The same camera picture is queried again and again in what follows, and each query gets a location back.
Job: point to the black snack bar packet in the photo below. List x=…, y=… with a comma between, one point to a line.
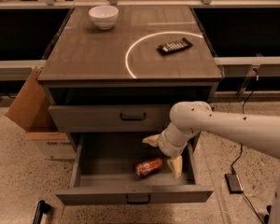
x=174, y=46

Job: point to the brown cardboard box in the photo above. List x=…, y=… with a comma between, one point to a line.
x=30, y=111

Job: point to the white ceramic bowl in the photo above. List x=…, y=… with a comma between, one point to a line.
x=104, y=17

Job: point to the black power adapter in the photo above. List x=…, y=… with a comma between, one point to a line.
x=234, y=184

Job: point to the red coke can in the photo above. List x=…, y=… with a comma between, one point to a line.
x=148, y=167

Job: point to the black left base handle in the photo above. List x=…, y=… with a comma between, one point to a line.
x=41, y=209

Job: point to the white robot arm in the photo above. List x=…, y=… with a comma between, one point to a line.
x=187, y=119

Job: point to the grey drawer cabinet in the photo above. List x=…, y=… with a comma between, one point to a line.
x=121, y=66

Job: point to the open grey middle drawer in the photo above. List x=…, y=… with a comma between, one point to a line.
x=104, y=173

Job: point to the black base handle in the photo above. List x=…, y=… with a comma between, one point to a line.
x=267, y=216
x=41, y=209

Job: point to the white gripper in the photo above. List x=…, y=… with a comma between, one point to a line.
x=166, y=146

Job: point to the closed grey top drawer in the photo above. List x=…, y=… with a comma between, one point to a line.
x=110, y=118

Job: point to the black right base handle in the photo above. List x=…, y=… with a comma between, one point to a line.
x=267, y=216

